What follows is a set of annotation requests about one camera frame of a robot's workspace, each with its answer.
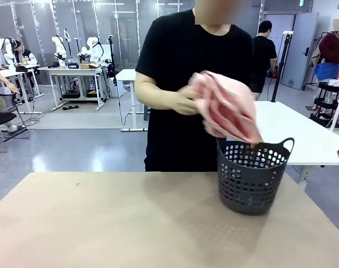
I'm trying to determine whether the clothes rack with coats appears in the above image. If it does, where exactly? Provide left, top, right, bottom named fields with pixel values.
left=311, top=30, right=339, bottom=84

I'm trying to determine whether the black office chair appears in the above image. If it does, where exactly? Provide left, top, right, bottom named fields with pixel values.
left=0, top=93, right=31, bottom=153

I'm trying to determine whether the white desk with robots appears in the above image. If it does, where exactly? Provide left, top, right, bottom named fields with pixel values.
left=37, top=64, right=109, bottom=112

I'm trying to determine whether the person's right hand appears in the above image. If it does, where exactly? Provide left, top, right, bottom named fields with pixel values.
left=169, top=85, right=199, bottom=116

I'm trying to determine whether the person's right forearm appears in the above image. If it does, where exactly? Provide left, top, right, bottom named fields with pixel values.
left=135, top=73, right=176, bottom=113

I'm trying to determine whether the seated person in jacket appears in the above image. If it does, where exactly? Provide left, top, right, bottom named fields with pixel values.
left=12, top=40, right=39, bottom=76

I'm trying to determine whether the blue bag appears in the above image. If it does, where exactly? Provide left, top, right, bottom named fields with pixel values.
left=314, top=61, right=339, bottom=84

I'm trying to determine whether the black utility cart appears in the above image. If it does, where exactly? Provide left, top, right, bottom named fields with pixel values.
left=310, top=80, right=339, bottom=127

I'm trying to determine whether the person in black t-shirt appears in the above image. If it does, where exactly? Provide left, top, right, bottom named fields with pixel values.
left=135, top=8, right=255, bottom=173

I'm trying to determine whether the cardboard box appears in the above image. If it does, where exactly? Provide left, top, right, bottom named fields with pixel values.
left=79, top=62, right=102, bottom=70

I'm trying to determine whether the black tripod stand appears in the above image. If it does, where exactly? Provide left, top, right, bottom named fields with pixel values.
left=270, top=31, right=294, bottom=103

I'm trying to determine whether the small white desk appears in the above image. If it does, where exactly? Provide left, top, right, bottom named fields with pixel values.
left=114, top=68, right=149, bottom=132

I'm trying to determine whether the dark grey perforated basket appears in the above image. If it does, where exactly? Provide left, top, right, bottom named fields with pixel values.
left=216, top=137, right=295, bottom=216

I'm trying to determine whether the pink herringbone towel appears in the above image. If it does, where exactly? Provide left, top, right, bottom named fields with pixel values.
left=188, top=70, right=264, bottom=143

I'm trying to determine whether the standing man in black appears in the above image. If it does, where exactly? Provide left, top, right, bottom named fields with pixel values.
left=250, top=20, right=278, bottom=101

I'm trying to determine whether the grey door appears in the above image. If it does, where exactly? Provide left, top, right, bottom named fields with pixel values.
left=280, top=12, right=319, bottom=90

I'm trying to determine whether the large white table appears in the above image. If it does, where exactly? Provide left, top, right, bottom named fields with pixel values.
left=253, top=100, right=339, bottom=168

